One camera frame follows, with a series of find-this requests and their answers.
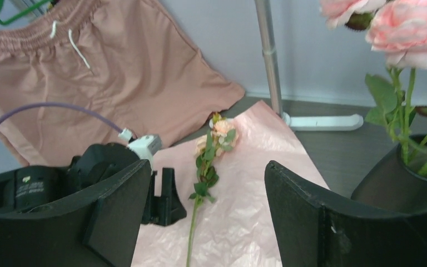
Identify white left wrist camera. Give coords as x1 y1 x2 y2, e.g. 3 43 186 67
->
127 134 162 163

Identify white clothes rack stand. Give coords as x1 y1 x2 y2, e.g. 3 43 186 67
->
255 0 364 131

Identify pink shorts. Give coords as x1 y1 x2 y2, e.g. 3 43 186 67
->
0 1 245 147

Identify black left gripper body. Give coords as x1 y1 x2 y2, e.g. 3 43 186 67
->
67 143 140 185

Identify black cylindrical vase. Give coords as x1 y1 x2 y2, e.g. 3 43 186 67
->
351 144 427 213

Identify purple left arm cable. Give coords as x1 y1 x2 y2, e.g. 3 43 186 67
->
0 102 133 157

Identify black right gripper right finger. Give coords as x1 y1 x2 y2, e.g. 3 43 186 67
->
264 160 427 266

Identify pink wrapping paper sheet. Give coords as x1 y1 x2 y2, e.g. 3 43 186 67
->
131 101 329 266

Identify peach rose bud stem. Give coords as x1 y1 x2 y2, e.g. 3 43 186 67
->
186 113 238 266

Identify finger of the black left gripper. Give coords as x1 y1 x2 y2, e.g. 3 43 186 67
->
141 167 187 226

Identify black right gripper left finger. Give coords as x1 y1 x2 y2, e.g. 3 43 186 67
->
0 160 151 266

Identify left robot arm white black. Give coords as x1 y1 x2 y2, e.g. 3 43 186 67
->
0 143 187 226

